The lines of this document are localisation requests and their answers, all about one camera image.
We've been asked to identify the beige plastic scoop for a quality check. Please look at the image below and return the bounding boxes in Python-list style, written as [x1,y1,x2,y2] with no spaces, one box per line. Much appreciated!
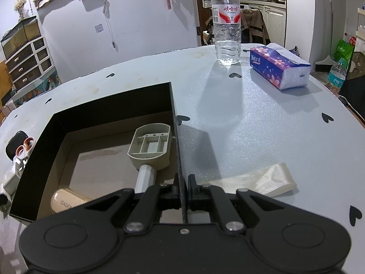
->
[128,123,172,194]

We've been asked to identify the black cardboard box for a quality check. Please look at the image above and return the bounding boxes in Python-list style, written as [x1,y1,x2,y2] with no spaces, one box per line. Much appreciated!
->
[10,83,184,223]

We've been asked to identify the beige glasses case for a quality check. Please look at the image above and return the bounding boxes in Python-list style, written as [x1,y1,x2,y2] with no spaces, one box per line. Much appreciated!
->
[50,189,90,213]

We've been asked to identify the red white scissors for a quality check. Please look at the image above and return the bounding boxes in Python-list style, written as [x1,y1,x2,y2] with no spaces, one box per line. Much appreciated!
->
[13,137,36,173]

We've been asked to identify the white charger adapter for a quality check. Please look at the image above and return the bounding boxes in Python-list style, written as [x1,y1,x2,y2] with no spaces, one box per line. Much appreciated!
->
[1,158,26,214]

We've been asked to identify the cream plastic bag roll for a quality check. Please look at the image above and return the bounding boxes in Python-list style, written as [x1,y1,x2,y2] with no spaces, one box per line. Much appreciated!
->
[200,163,297,197]

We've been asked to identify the purple tissue pack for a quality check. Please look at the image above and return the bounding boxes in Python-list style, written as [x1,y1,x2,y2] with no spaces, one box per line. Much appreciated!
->
[249,43,311,90]

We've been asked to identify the black oval case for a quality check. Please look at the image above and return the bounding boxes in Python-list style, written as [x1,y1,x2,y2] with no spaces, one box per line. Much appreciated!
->
[5,131,28,161]

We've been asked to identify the green-label bottle on floor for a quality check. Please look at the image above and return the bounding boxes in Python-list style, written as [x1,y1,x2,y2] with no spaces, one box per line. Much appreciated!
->
[327,58,347,91]

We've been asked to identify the white drawer cabinet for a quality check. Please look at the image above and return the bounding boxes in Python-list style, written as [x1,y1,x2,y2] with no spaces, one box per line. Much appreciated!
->
[5,37,55,90]

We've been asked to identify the clear water bottle red label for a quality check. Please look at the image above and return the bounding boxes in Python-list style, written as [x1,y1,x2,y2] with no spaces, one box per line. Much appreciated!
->
[211,0,241,66]

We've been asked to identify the glass fish tank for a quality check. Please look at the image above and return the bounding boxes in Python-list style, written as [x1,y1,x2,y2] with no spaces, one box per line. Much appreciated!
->
[1,16,41,60]

